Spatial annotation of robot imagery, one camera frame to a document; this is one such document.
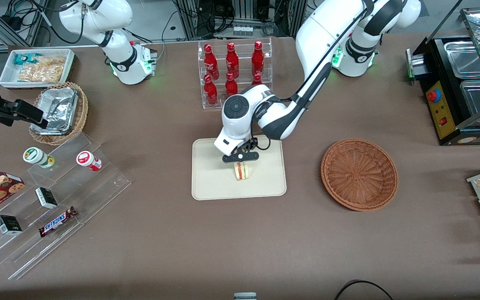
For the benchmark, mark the clear acrylic step shelf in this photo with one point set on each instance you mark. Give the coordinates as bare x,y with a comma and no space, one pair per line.
81,196

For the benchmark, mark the snickers chocolate bar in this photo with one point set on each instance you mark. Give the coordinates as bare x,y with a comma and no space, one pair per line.
56,222

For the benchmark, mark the white rectangular bin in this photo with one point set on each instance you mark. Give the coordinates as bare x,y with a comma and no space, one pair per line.
6,75

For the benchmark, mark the small grey device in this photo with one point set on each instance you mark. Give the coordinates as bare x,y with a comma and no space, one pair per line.
245,296

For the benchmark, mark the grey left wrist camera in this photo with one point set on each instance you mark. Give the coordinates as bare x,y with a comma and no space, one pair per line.
225,146

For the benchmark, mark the white power strip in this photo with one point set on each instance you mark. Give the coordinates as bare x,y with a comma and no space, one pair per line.
243,30

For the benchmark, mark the cream plastic tray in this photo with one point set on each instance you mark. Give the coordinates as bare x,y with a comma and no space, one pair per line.
211,179

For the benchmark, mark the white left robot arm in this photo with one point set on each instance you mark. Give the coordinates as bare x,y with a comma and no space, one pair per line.
327,25

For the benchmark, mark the red lid white cup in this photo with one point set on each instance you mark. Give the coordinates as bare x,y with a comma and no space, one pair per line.
86,159

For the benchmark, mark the small black box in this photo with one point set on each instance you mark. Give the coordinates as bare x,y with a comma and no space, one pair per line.
8,225
46,198

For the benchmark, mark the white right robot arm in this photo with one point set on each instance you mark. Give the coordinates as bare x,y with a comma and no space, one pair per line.
98,16

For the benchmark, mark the silver foil tray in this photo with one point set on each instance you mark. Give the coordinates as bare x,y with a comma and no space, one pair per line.
58,108

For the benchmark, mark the light wicker basket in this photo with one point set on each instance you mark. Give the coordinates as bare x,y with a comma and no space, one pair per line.
82,108

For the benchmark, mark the clear bag of chips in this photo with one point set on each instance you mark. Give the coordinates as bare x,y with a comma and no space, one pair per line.
44,71

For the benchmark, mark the green lid white cup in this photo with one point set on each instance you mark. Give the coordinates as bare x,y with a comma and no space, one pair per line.
36,156

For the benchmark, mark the black food warmer machine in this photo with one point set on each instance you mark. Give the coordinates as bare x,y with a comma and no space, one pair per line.
448,129

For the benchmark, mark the round brown wicker basket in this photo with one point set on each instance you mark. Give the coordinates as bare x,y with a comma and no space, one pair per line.
358,175

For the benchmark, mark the blue green snack packet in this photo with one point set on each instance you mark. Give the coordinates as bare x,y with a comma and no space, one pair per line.
23,58

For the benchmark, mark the triangular sandwich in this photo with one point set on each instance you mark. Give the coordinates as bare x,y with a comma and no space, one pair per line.
242,171

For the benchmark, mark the red cola bottle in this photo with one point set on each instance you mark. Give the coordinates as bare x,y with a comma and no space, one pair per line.
211,93
231,87
258,58
232,60
257,79
211,62

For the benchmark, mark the clear acrylic bottle rack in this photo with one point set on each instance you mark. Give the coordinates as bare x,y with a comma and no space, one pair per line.
206,104

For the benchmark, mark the aluminium frame post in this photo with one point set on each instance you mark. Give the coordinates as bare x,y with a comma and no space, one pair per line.
190,18
297,16

